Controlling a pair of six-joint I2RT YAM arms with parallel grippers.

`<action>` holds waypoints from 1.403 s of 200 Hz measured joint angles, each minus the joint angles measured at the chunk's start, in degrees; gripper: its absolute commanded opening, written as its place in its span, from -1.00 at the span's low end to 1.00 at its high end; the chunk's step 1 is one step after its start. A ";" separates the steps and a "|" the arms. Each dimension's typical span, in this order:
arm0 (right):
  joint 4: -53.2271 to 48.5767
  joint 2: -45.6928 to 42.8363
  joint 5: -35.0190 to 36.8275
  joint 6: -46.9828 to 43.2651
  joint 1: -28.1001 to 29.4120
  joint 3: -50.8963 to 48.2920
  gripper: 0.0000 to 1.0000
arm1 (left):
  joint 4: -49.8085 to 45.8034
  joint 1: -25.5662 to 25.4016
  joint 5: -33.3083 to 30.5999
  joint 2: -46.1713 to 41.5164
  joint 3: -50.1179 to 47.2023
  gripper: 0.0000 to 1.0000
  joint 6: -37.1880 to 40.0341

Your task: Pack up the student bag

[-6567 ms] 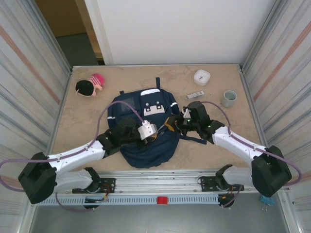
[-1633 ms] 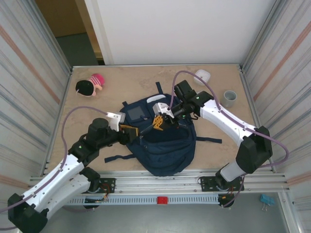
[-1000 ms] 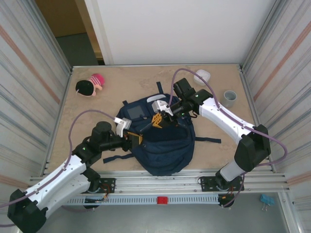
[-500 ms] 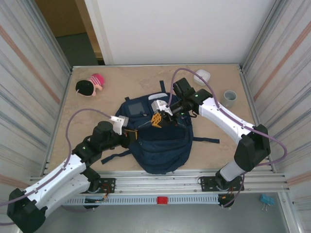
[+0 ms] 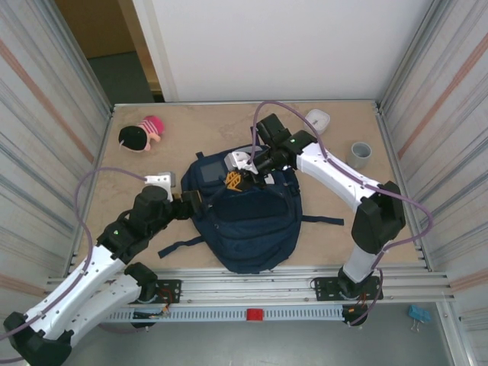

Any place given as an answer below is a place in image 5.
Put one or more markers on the navy blue backpack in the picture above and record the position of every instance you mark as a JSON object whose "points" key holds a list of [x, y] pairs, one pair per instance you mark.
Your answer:
{"points": [[251, 228]]}

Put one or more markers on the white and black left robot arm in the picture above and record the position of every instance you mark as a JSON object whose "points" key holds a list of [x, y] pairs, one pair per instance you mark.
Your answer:
{"points": [[76, 289]]}

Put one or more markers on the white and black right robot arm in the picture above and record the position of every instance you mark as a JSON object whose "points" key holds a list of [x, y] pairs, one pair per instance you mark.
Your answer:
{"points": [[343, 171]]}

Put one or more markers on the white square container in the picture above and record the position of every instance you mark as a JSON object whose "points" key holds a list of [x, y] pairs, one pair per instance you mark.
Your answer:
{"points": [[322, 119]]}

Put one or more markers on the plush doll with pink hat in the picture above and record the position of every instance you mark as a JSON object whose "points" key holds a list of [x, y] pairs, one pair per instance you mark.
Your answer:
{"points": [[133, 139]]}

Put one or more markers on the grey cup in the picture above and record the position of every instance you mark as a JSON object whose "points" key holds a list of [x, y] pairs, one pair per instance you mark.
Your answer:
{"points": [[359, 158]]}

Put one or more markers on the red button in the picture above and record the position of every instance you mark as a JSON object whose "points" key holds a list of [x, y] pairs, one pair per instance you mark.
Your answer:
{"points": [[254, 314]]}

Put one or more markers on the brown wooden door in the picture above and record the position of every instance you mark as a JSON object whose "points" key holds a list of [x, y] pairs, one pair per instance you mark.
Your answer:
{"points": [[99, 26]]}

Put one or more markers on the blue binder clip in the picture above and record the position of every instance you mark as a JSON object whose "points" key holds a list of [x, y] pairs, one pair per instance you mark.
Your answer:
{"points": [[418, 312]]}

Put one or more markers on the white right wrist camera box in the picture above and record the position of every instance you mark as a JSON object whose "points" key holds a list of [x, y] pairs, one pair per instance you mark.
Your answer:
{"points": [[238, 159]]}

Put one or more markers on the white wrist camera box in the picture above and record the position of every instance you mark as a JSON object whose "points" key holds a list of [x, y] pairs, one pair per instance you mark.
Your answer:
{"points": [[238, 159], [160, 182]]}

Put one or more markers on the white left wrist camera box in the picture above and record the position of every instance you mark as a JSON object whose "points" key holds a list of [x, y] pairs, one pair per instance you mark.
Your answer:
{"points": [[160, 182]]}

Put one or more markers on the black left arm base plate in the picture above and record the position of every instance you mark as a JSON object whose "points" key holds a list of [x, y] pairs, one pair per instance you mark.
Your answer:
{"points": [[171, 286]]}

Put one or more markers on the aluminium mounting rail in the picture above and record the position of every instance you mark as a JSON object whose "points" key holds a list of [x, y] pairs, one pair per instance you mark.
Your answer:
{"points": [[248, 284]]}

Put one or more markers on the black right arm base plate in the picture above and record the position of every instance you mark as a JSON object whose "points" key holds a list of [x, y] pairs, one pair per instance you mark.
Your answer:
{"points": [[324, 284]]}

